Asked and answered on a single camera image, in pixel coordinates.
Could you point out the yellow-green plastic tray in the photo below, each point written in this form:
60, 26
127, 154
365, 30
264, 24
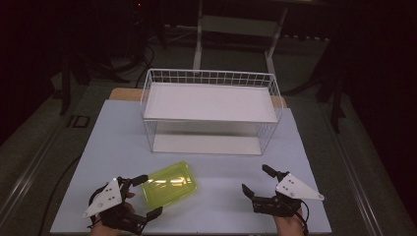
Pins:
170, 185

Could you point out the pale blue table board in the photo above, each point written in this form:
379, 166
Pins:
108, 147

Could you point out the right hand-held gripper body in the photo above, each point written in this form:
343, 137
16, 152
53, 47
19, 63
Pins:
296, 189

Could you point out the white metal stand frame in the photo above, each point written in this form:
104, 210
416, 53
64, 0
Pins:
236, 24

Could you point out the person's right hand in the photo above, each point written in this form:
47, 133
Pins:
288, 226

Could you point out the dark metal stand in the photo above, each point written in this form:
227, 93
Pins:
336, 98

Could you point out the black square floor plate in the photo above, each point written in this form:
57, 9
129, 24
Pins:
78, 121

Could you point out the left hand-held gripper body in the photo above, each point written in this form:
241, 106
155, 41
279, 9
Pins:
108, 196

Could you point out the person's left hand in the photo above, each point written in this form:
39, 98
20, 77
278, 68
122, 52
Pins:
130, 206

